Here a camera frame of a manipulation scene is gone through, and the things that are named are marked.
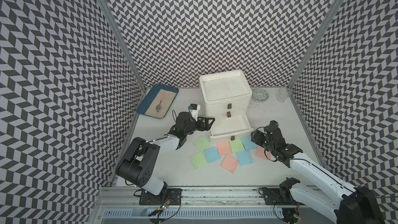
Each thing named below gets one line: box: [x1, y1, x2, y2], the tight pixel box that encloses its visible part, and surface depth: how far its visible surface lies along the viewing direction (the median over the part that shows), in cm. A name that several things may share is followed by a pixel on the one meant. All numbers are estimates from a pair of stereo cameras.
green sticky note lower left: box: [188, 150, 207, 170], surface depth 86 cm
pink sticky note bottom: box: [220, 153, 239, 174], surface depth 85 cm
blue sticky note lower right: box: [235, 149, 254, 166], surface depth 89 cm
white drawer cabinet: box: [199, 69, 253, 120], surface depth 87 cm
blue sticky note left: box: [203, 146, 221, 164], surface depth 88 cm
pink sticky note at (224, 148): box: [216, 141, 232, 156], surface depth 91 cm
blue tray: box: [136, 84, 180, 120], surface depth 111 cm
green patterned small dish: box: [251, 88, 269, 103], surface depth 114 cm
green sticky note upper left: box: [192, 134, 211, 152], surface depth 93 cm
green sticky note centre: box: [228, 138, 245, 153], surface depth 91 cm
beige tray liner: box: [144, 88, 178, 119], surface depth 110 cm
